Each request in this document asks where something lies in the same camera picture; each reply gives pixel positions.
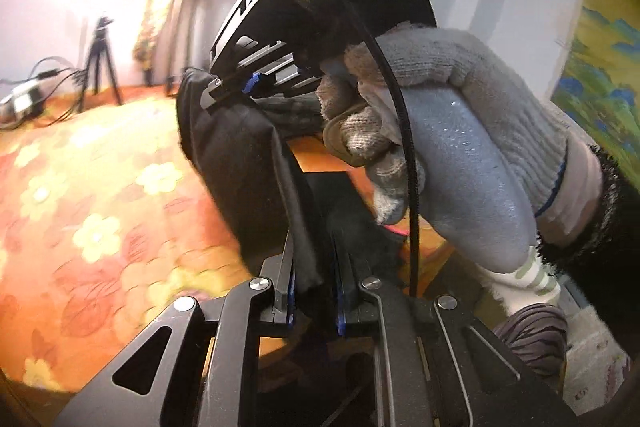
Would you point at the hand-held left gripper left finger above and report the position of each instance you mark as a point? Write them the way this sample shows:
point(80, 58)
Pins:
point(290, 289)

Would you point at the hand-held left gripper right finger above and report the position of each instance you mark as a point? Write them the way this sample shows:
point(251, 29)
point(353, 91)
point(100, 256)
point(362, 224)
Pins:
point(341, 302)

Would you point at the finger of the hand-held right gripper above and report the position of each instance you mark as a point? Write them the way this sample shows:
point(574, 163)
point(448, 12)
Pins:
point(251, 85)

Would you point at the black pants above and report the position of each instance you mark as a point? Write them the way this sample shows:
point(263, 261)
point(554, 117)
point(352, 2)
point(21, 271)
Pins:
point(240, 147)

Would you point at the person's right forearm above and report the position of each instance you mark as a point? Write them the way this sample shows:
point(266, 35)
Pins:
point(617, 207)

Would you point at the grey folded pants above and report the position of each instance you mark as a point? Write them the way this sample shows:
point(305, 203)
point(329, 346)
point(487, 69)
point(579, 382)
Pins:
point(285, 117)

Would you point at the person's right hand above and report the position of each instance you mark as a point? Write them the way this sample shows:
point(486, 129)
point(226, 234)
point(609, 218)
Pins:
point(475, 67)

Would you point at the floral hanging cloth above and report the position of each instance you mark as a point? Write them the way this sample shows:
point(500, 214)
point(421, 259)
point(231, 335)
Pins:
point(147, 37)

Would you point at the small black tripod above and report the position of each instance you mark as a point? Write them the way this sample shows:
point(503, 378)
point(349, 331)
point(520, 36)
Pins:
point(102, 52)

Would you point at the grey ribbed cloth roll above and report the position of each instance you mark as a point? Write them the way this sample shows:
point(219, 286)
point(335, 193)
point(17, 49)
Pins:
point(535, 337)

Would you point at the orange floral bed sheet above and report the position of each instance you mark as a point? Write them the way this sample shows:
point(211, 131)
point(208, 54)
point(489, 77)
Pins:
point(100, 232)

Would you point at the white power strip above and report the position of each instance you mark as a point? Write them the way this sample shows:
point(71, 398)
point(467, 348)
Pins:
point(22, 99)

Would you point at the colourful landscape painting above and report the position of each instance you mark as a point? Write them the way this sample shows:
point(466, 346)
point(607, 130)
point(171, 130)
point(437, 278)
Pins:
point(605, 72)

